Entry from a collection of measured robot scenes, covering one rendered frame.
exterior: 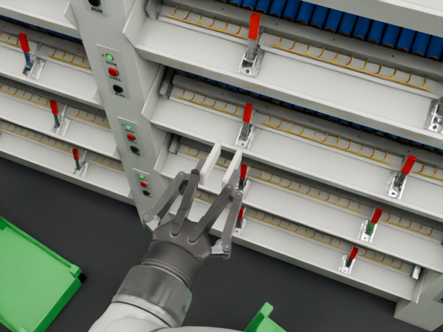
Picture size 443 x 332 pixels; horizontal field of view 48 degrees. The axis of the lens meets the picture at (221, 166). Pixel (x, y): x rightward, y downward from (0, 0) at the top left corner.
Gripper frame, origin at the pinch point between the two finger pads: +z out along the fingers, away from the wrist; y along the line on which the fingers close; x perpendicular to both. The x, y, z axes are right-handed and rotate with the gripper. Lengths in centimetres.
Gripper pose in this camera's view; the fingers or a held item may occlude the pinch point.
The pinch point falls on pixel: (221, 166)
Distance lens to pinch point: 76.4
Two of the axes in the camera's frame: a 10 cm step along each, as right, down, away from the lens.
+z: 3.7, -7.2, 5.8
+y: 9.3, 3.2, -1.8
